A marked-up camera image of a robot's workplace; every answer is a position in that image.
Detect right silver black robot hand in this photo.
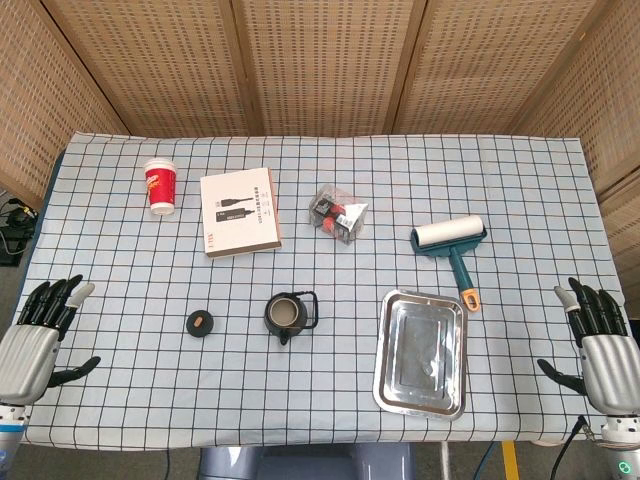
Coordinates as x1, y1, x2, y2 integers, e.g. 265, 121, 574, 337
536, 277, 640, 416

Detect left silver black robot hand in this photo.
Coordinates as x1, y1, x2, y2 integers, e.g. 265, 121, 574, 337
0, 274, 102, 407

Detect black teapot lid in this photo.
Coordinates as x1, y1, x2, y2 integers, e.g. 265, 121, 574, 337
185, 309, 216, 339

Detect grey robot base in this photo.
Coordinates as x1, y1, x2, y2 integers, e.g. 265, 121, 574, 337
198, 441, 417, 480

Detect black cast iron teapot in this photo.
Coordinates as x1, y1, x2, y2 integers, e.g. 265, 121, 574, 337
263, 290, 320, 347

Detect woven bamboo screen panel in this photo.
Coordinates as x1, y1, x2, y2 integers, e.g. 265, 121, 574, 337
509, 0, 640, 201
0, 0, 132, 210
597, 169, 640, 321
40, 0, 262, 139
383, 0, 621, 136
228, 0, 429, 138

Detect stainless steel tray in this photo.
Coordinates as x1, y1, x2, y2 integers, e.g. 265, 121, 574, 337
372, 287, 469, 422

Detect teal lint roller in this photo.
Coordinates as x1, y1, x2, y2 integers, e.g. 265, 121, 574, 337
410, 215, 487, 314

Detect red white paper cup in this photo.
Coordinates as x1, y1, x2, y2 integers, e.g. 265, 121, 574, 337
143, 157, 177, 217

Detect blue checked tablecloth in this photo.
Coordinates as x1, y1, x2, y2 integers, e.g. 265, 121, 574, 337
18, 130, 629, 448

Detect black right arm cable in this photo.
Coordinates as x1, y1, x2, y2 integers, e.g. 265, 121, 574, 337
548, 415, 592, 480

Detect tangled floor cables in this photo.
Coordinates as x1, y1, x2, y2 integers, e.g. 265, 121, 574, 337
0, 196, 40, 268

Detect blue cable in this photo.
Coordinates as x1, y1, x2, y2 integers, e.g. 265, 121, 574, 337
477, 441, 502, 480

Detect white cable product box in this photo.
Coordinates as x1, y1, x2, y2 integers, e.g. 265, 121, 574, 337
199, 167, 283, 260

